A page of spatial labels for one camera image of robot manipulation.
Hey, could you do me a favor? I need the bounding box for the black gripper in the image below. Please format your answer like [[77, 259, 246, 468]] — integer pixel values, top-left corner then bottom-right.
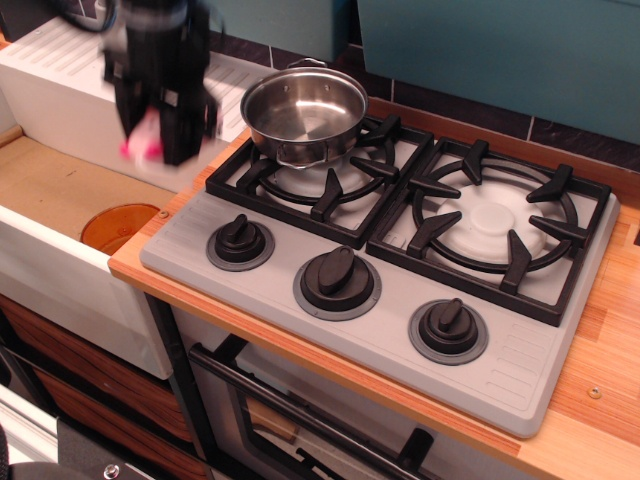
[[103, 24, 218, 166]]

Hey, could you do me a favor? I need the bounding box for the pink stuffed pig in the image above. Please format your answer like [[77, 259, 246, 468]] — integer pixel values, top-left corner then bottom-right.
[[120, 108, 164, 163]]

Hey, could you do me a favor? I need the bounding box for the stainless steel pan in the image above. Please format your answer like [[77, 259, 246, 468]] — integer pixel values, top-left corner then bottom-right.
[[240, 58, 369, 169]]

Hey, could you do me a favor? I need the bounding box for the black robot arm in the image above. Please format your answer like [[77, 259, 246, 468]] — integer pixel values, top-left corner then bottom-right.
[[50, 1, 219, 167]]

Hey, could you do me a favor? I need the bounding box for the black left stove knob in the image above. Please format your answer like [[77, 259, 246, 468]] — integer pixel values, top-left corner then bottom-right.
[[206, 214, 275, 272]]

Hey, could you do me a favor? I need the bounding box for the black stove knob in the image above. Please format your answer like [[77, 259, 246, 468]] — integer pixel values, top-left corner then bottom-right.
[[293, 246, 382, 322], [206, 214, 275, 272], [408, 298, 489, 366]]

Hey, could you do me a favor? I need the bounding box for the black middle stove knob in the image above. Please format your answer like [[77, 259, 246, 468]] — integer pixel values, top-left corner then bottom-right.
[[293, 246, 382, 322]]

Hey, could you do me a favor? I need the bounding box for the black right stove knob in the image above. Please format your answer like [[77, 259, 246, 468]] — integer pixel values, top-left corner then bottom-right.
[[408, 298, 489, 366]]

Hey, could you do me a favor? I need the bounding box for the grey toy stove top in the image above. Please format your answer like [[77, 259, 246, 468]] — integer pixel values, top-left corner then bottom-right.
[[138, 92, 622, 440]]

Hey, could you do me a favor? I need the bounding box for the white toy sink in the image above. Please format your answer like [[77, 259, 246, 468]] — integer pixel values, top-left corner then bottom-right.
[[1, 19, 269, 379]]

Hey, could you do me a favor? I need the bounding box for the orange plastic bowl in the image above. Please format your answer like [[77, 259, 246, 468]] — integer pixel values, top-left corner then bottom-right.
[[80, 203, 160, 255]]

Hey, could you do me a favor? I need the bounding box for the black left burner grate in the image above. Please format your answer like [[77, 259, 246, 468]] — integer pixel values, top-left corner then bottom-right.
[[206, 115, 434, 249]]

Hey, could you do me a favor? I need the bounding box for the black burner grate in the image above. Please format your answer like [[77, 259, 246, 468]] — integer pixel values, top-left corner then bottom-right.
[[206, 115, 434, 249], [367, 138, 619, 327]]

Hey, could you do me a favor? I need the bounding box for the wooden drawer cabinet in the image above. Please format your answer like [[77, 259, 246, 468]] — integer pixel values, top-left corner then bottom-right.
[[1, 297, 213, 479]]

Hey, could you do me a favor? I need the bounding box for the black right burner grate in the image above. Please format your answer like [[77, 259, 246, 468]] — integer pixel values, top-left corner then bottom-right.
[[367, 138, 619, 327]]

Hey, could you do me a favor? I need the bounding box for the oven door with black handle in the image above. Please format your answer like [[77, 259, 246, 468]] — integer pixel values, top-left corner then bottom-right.
[[188, 335, 509, 479]]

